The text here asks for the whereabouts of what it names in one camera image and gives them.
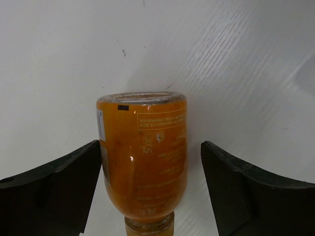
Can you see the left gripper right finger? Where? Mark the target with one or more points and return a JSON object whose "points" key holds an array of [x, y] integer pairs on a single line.
{"points": [[250, 201]]}

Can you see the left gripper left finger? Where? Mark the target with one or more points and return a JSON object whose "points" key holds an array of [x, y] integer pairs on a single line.
{"points": [[53, 199]]}

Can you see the orange juice bottle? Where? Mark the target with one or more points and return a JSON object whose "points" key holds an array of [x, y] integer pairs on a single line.
{"points": [[143, 144]]}

